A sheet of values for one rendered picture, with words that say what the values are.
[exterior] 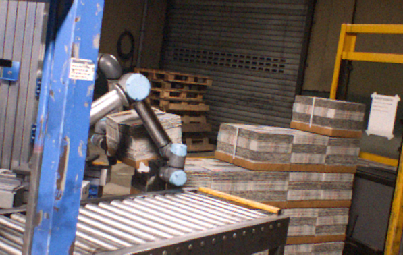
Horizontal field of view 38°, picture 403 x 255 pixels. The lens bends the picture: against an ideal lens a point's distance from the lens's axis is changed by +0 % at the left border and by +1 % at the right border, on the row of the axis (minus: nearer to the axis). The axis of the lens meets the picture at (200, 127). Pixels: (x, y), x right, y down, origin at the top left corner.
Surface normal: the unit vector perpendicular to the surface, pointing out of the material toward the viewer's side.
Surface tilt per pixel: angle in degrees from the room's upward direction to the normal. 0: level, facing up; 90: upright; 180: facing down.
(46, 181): 90
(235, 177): 90
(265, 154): 90
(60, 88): 90
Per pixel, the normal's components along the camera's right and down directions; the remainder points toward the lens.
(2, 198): -0.06, 0.08
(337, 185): 0.57, 0.15
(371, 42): -0.61, -0.01
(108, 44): 0.78, 0.16
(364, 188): -0.82, -0.06
